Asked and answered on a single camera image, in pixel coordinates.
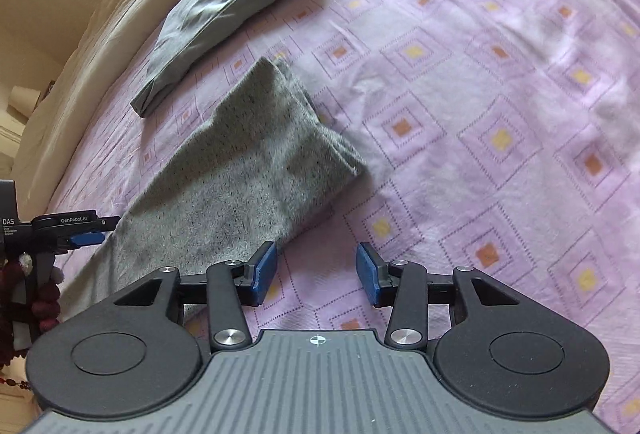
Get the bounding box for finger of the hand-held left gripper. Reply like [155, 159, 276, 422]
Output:
[31, 213, 122, 252]

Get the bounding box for cream duvet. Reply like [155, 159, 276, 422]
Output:
[10, 0, 293, 215]

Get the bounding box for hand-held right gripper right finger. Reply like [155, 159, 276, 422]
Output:
[355, 241, 522, 348]

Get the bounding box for grey speckled pants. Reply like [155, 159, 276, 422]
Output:
[60, 56, 371, 322]

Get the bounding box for pink patterned bed sheet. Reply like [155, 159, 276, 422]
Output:
[45, 0, 640, 432]

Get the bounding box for dark red bead bracelet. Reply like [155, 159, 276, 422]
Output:
[0, 259, 65, 387]

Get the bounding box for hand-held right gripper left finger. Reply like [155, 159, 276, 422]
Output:
[112, 241, 279, 350]

